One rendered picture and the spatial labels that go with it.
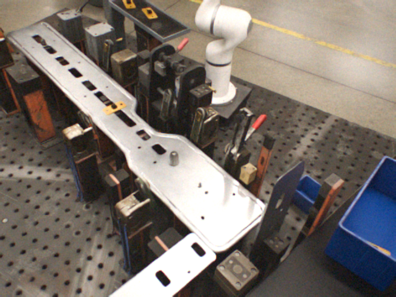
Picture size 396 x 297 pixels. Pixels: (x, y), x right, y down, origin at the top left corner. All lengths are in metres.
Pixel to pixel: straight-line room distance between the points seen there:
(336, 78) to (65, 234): 2.76
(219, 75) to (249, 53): 1.97
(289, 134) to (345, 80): 1.84
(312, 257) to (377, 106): 2.48
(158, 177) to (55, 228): 0.48
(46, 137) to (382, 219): 1.31
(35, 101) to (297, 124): 1.17
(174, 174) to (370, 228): 0.58
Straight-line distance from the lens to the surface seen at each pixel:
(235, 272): 0.95
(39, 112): 1.66
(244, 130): 1.10
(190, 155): 1.23
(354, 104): 3.35
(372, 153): 1.89
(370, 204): 1.22
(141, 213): 1.08
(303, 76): 3.50
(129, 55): 1.53
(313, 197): 1.59
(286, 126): 1.86
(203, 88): 1.31
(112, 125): 1.34
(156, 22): 1.58
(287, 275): 1.01
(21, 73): 1.60
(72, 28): 1.88
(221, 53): 1.63
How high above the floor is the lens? 1.91
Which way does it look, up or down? 47 degrees down
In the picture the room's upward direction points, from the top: 5 degrees clockwise
